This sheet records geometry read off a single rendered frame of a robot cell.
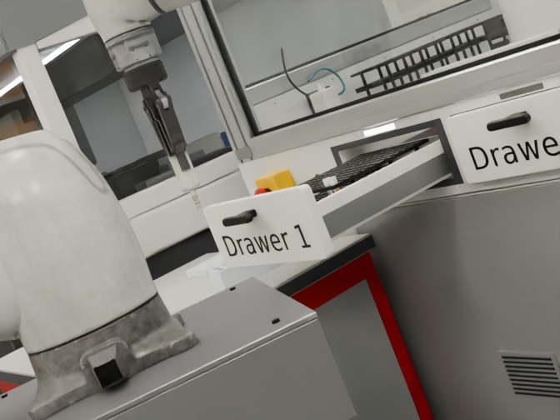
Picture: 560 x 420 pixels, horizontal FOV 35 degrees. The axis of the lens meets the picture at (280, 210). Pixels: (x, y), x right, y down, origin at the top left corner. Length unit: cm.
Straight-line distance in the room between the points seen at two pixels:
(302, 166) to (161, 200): 55
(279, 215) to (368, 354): 42
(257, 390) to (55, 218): 27
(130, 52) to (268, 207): 41
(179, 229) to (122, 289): 129
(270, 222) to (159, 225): 87
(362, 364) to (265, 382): 82
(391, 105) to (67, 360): 78
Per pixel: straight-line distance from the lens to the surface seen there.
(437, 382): 174
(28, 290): 92
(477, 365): 163
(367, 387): 164
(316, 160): 170
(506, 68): 133
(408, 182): 140
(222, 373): 82
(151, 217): 218
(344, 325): 160
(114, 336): 92
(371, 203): 134
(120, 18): 158
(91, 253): 91
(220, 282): 164
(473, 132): 138
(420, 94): 145
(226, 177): 229
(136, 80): 158
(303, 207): 126
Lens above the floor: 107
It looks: 8 degrees down
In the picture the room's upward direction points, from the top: 22 degrees counter-clockwise
